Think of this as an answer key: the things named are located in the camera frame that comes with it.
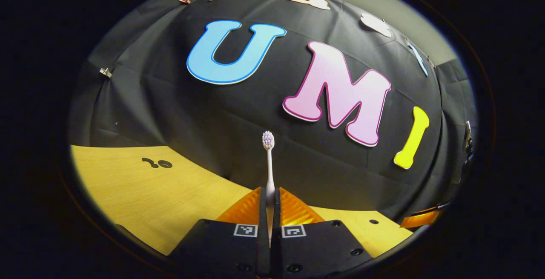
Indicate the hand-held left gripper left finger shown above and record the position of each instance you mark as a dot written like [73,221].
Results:
[262,211]

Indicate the small silver clip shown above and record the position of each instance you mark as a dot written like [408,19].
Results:
[105,73]

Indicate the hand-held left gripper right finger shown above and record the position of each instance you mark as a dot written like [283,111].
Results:
[276,213]

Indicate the white toothbrush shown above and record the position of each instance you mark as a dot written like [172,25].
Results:
[269,172]

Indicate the black backdrop cloth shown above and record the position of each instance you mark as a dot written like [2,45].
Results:
[170,113]

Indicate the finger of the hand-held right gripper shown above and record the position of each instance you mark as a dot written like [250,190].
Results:
[419,219]

